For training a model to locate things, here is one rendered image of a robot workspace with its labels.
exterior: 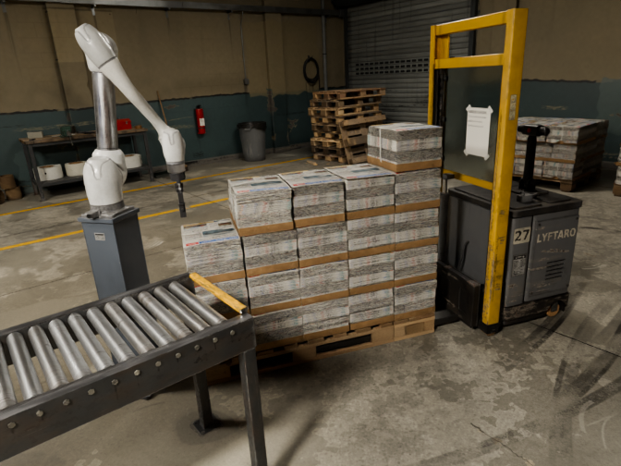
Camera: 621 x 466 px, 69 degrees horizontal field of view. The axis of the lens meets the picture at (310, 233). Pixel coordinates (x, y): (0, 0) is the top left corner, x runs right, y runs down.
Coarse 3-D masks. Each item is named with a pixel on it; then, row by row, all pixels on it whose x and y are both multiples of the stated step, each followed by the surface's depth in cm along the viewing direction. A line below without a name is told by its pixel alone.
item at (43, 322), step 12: (180, 276) 196; (144, 288) 186; (168, 288) 192; (192, 288) 199; (96, 300) 178; (108, 300) 178; (120, 300) 180; (180, 300) 196; (60, 312) 171; (72, 312) 170; (84, 312) 172; (24, 324) 163; (36, 324) 163; (48, 324) 165; (0, 336) 156; (24, 336) 161; (48, 336) 166; (72, 336) 171
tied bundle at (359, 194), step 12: (348, 180) 241; (360, 180) 243; (372, 180) 246; (384, 180) 248; (348, 192) 244; (360, 192) 246; (372, 192) 248; (384, 192) 251; (348, 204) 245; (360, 204) 248; (372, 204) 250; (384, 204) 252
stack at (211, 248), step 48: (192, 240) 231; (240, 240) 232; (288, 240) 242; (336, 240) 251; (384, 240) 260; (240, 288) 240; (288, 288) 249; (336, 288) 259; (384, 288) 271; (288, 336) 258; (336, 336) 269; (384, 336) 280
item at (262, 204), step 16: (240, 192) 225; (256, 192) 226; (272, 192) 229; (288, 192) 231; (240, 208) 227; (256, 208) 230; (272, 208) 232; (288, 208) 235; (240, 224) 230; (256, 224) 232; (272, 224) 234
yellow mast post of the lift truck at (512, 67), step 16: (512, 16) 223; (512, 32) 225; (512, 48) 227; (512, 64) 230; (512, 80) 233; (512, 96) 235; (512, 112) 238; (512, 128) 241; (496, 144) 247; (512, 144) 244; (496, 160) 249; (512, 160) 247; (496, 176) 250; (512, 176) 251; (496, 192) 252; (496, 208) 255; (496, 224) 257; (496, 240) 261; (496, 256) 264; (496, 272) 268; (496, 288) 272; (496, 304) 275; (496, 320) 279
